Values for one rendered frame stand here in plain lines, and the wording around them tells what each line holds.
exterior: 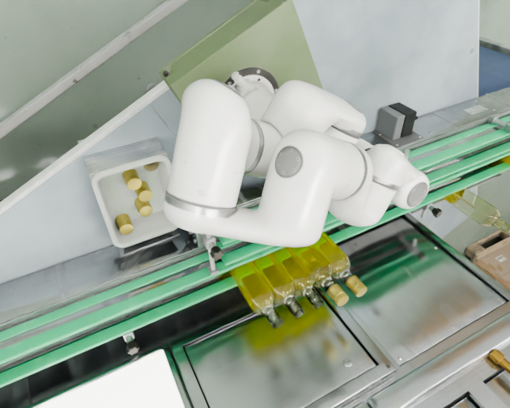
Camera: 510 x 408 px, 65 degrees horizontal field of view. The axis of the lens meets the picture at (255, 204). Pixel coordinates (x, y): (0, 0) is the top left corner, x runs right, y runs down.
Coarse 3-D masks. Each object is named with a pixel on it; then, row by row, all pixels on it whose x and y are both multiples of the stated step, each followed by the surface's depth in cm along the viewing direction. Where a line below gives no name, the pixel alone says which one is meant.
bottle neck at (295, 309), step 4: (288, 296) 97; (292, 296) 97; (284, 300) 97; (288, 300) 96; (292, 300) 96; (296, 300) 97; (288, 304) 96; (292, 304) 95; (296, 304) 95; (288, 308) 96; (292, 308) 94; (296, 308) 94; (300, 308) 94; (292, 312) 94; (296, 312) 94; (300, 312) 95; (296, 316) 95; (300, 316) 95
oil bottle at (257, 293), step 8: (248, 264) 103; (232, 272) 104; (240, 272) 101; (248, 272) 101; (256, 272) 101; (240, 280) 100; (248, 280) 99; (256, 280) 99; (264, 280) 99; (240, 288) 102; (248, 288) 97; (256, 288) 97; (264, 288) 97; (248, 296) 98; (256, 296) 96; (264, 296) 96; (272, 296) 96; (256, 304) 95; (264, 304) 95; (272, 304) 96; (256, 312) 97
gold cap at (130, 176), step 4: (132, 168) 94; (124, 172) 93; (128, 172) 92; (132, 172) 92; (136, 172) 93; (124, 176) 92; (128, 176) 91; (132, 176) 91; (136, 176) 91; (124, 180) 93; (128, 180) 90; (132, 180) 90; (136, 180) 91; (140, 180) 92; (128, 184) 91; (132, 184) 91; (136, 184) 92; (140, 184) 92; (128, 188) 91; (132, 188) 92; (136, 188) 92
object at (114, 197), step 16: (144, 160) 86; (160, 160) 88; (96, 176) 83; (112, 176) 93; (144, 176) 97; (160, 176) 98; (96, 192) 85; (112, 192) 95; (128, 192) 97; (160, 192) 101; (112, 208) 97; (128, 208) 100; (160, 208) 104; (112, 224) 92; (144, 224) 101; (160, 224) 101; (112, 240) 94; (128, 240) 97; (144, 240) 99
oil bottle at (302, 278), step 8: (288, 248) 107; (280, 256) 105; (288, 256) 105; (296, 256) 105; (280, 264) 104; (288, 264) 103; (296, 264) 103; (288, 272) 101; (296, 272) 101; (304, 272) 101; (296, 280) 99; (304, 280) 99; (312, 280) 100; (296, 288) 99; (304, 288) 99
